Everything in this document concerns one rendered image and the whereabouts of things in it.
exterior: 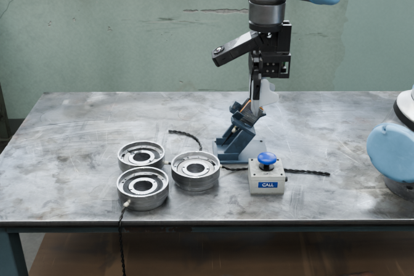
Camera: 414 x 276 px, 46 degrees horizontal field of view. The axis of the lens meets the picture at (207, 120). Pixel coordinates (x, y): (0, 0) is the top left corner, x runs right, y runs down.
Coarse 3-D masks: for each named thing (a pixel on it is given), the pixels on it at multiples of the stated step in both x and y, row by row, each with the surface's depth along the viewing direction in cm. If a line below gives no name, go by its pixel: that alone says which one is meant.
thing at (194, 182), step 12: (180, 156) 108; (192, 156) 109; (204, 156) 109; (192, 168) 107; (204, 168) 106; (216, 168) 105; (180, 180) 102; (192, 180) 100; (204, 180) 101; (216, 180) 103
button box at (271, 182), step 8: (248, 160) 106; (256, 160) 105; (280, 160) 105; (248, 168) 106; (256, 168) 102; (264, 168) 102; (272, 168) 102; (280, 168) 102; (248, 176) 106; (256, 176) 100; (264, 176) 100; (272, 176) 100; (280, 176) 100; (256, 184) 100; (264, 184) 100; (272, 184) 100; (280, 184) 101; (256, 192) 101; (264, 192) 101; (272, 192) 101; (280, 192) 101
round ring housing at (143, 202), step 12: (144, 168) 103; (156, 168) 103; (120, 180) 100; (144, 180) 101; (168, 180) 99; (120, 192) 96; (144, 192) 97; (156, 192) 95; (168, 192) 99; (132, 204) 95; (144, 204) 95; (156, 204) 97
